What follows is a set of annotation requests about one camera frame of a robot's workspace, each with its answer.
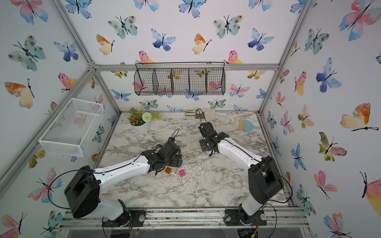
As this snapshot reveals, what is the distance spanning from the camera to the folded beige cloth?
120cm

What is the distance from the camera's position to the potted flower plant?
98cm

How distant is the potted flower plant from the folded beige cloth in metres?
0.25
